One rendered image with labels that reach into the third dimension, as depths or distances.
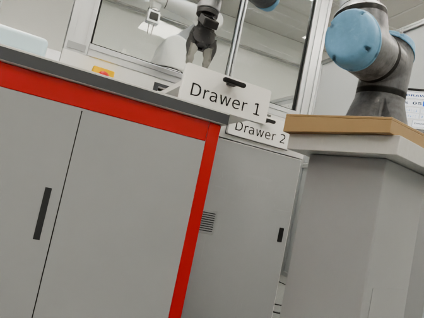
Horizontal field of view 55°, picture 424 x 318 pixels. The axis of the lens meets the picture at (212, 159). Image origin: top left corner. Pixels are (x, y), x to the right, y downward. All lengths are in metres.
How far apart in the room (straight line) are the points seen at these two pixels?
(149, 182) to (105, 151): 0.11
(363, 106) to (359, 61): 0.13
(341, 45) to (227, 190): 0.83
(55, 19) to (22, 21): 0.32
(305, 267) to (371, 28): 0.54
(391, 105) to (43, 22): 4.26
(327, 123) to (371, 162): 0.13
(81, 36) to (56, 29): 3.39
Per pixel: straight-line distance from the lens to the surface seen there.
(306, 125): 0.98
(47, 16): 4.92
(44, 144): 0.84
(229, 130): 1.57
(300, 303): 1.01
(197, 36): 1.33
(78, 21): 1.51
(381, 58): 0.97
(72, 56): 1.47
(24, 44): 0.89
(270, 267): 1.74
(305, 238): 1.00
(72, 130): 0.84
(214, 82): 1.21
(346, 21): 0.95
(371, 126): 0.89
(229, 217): 1.61
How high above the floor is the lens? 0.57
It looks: 5 degrees up
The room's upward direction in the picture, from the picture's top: 12 degrees clockwise
